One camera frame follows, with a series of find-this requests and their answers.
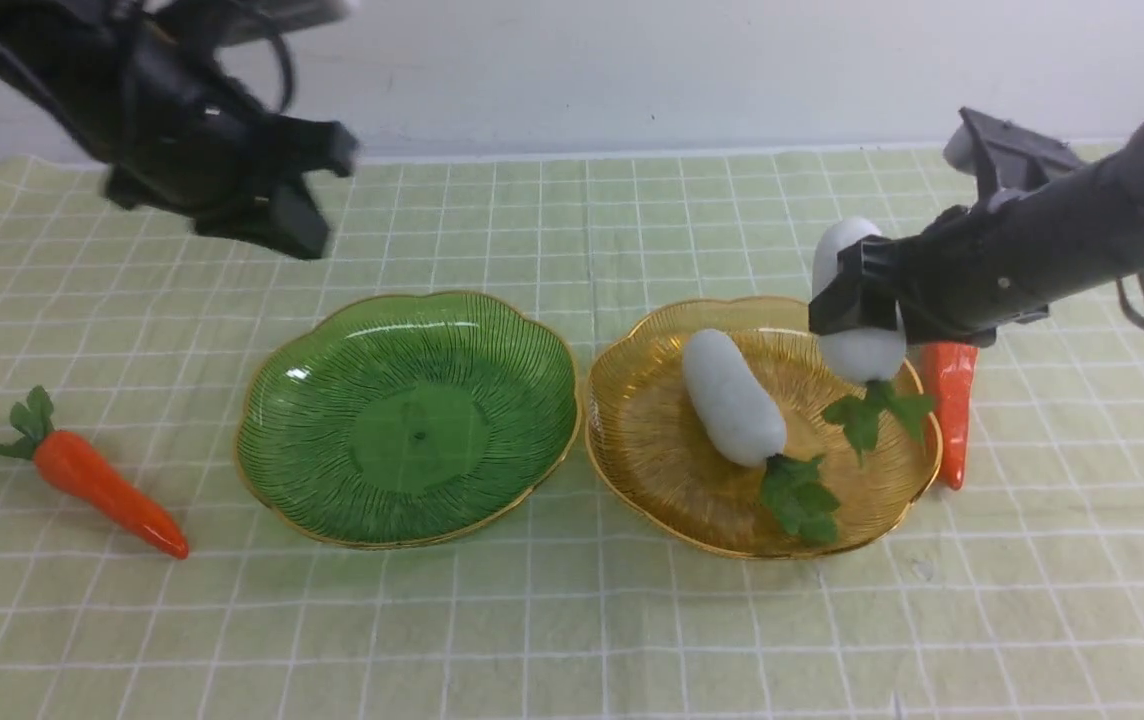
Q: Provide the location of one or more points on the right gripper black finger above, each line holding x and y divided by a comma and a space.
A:
856, 296

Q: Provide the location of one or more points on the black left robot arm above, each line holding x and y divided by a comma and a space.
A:
41, 47

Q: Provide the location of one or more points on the white toy radish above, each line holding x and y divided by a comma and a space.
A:
746, 426
868, 357

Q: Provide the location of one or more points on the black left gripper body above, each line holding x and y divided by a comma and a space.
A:
180, 134

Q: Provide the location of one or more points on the green glass plate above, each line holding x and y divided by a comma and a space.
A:
408, 419

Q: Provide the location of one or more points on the orange toy carrot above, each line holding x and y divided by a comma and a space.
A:
70, 463
948, 372

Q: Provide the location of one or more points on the amber glass plate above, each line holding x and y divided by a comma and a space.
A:
646, 443

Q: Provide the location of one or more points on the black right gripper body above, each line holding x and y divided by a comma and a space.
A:
961, 280

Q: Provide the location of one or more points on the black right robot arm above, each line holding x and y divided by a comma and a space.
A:
1009, 161

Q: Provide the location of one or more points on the green checkered tablecloth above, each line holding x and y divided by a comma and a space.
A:
1019, 597

